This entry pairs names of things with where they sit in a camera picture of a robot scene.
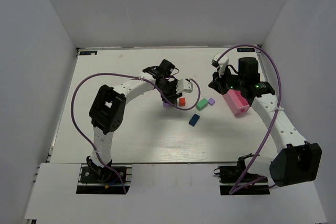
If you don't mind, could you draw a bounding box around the pink plastic box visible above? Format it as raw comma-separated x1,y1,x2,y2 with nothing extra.
223,89,250,116

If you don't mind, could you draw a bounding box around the red wood block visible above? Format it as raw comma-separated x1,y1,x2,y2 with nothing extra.
179,98,186,106

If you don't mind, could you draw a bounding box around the green wood block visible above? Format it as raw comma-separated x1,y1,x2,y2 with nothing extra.
196,98,208,111

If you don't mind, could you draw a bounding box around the dark blue long block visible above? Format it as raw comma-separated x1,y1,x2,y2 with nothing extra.
188,114,200,126

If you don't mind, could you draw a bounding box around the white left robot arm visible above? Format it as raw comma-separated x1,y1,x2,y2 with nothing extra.
87,59,182,177

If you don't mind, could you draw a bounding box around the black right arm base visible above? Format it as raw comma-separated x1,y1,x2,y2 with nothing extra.
213,165,270,196

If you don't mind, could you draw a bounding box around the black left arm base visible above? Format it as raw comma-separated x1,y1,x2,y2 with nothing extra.
76,164,132,195

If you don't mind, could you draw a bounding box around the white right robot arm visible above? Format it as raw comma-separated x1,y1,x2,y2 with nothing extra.
208,55,322,187

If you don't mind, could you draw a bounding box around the blue table logo sticker right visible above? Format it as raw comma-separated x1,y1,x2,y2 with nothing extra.
237,48,255,52

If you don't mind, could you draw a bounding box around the blue table logo sticker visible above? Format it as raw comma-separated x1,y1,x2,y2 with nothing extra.
237,48,255,52
79,51,98,56

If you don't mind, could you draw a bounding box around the blue table logo sticker left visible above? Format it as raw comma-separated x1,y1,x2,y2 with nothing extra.
79,51,98,56

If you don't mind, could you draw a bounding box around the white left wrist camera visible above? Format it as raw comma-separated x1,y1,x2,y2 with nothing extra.
176,79,193,93

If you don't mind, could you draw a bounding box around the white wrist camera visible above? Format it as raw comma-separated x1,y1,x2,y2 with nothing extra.
176,79,193,93
212,53,229,77

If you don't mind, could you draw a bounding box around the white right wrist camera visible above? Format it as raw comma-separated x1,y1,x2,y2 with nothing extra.
212,53,229,77

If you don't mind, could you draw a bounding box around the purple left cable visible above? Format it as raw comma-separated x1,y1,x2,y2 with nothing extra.
71,73,202,195

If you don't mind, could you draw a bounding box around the purple cable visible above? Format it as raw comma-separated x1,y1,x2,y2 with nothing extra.
71,73,202,195
219,44,283,195

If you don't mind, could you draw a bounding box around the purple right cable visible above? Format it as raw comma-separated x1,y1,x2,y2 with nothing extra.
219,44,283,195

